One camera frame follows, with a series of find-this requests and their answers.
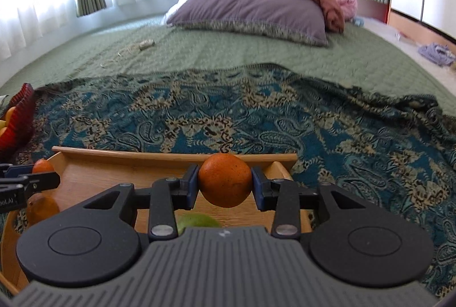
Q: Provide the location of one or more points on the wooden side ledge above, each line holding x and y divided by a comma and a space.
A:
416, 27

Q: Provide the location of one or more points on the large rough orange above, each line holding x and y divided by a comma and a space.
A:
42, 209

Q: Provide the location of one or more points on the light pink cloth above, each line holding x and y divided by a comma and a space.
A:
347, 7

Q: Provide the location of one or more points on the small orange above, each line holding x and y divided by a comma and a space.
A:
10, 113

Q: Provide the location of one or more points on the green quilted bedspread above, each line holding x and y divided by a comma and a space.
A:
249, 50

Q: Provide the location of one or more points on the white pillow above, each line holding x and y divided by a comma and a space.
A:
181, 6

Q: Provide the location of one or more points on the light blue small object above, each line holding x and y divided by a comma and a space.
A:
358, 21

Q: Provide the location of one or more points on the red glass bowl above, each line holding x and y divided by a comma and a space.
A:
19, 114

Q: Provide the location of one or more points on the blue paisley blanket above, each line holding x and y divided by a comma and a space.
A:
249, 114

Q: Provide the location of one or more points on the tangerine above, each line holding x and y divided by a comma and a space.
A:
225, 180
43, 166

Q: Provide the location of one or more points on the wooden tray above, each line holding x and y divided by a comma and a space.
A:
107, 178

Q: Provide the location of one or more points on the small beige charger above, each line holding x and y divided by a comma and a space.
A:
146, 44

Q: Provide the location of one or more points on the red-brown headboard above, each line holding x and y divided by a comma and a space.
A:
372, 9

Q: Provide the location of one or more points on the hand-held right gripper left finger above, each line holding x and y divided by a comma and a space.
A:
191, 187

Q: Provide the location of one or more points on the large green apple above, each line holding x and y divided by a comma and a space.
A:
197, 221

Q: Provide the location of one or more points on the purple pillow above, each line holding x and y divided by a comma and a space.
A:
249, 4

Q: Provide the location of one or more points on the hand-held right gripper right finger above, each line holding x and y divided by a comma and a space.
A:
259, 189

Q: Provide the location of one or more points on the lilac cloth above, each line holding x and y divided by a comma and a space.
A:
436, 54

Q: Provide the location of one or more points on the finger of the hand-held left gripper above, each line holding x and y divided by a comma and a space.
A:
19, 170

